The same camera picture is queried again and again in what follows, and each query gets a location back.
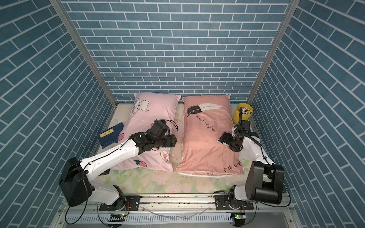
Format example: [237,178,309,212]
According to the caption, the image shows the salmon pink feather pillow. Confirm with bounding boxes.
[177,95,244,177]

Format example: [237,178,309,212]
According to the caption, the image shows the black corrugated camera cable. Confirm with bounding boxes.
[238,107,246,132]

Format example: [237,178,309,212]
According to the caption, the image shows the light pink cartoon pillow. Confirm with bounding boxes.
[111,93,181,173]

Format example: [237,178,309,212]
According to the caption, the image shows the left black camera cable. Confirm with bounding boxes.
[158,119,179,135]

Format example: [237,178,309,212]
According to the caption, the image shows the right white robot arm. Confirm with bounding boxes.
[218,126,285,205]

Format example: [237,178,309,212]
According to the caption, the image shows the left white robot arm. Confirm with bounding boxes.
[59,120,177,211]

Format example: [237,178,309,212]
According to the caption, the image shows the yellow pen holder cup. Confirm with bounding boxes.
[233,103,253,124]

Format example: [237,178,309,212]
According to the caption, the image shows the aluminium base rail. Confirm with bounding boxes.
[51,192,301,228]

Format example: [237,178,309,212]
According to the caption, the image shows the floral table mat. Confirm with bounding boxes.
[94,104,252,194]

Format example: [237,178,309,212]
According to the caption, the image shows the blue book yellow label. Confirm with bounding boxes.
[97,123,124,148]

